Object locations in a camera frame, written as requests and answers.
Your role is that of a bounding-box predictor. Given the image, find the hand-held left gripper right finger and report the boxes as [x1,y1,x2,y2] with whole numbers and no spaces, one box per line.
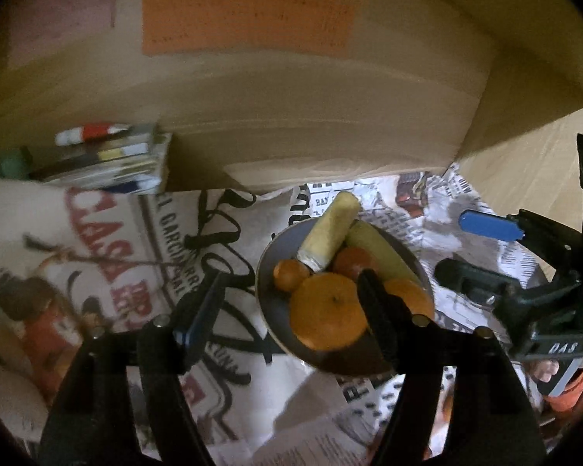
[357,269,547,466]

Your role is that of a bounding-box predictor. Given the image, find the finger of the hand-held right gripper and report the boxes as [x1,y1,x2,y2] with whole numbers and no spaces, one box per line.
[435,258,532,331]
[459,209,583,277]

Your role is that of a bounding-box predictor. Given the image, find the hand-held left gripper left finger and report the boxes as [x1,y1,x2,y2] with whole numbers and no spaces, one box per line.
[39,272,229,466]

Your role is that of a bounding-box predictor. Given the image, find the large orange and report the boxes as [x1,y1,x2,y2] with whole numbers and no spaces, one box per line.
[289,272,368,353]
[384,278,434,322]

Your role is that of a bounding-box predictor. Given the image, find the red tomato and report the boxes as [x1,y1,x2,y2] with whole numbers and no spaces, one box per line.
[333,247,380,282]

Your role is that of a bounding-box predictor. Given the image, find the green yellow corn cob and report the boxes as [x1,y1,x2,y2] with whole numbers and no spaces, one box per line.
[345,221,421,285]

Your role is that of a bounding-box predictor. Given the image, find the grey round bowl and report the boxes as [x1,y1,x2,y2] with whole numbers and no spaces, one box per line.
[255,218,435,376]

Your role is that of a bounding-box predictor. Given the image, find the pale yellow corn cob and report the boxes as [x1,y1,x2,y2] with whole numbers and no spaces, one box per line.
[296,191,361,273]

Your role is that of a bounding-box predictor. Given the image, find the small orange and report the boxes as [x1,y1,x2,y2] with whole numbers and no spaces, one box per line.
[273,258,312,293]

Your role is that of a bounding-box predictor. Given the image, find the person's right hand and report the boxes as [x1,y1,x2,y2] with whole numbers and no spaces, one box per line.
[534,364,562,385]

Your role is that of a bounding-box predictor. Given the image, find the newspaper sheets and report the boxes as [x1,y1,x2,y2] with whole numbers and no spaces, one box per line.
[199,162,555,466]

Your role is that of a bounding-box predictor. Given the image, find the printed canvas tote bag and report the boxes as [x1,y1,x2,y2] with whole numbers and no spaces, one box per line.
[0,177,292,447]

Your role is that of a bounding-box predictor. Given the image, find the large cardboard box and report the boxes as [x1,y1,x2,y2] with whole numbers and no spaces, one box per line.
[0,0,583,234]

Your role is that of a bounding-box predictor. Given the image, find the red and white marker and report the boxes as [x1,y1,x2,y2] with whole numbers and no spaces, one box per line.
[56,121,129,146]

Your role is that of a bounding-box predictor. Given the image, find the green box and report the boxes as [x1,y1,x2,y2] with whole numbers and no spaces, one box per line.
[0,148,32,180]

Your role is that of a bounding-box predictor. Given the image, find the orange sticky note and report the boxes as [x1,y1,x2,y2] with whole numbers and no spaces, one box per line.
[141,0,355,57]

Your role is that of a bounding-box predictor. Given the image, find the pink sticky note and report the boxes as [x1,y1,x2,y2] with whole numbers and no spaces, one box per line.
[7,0,117,67]

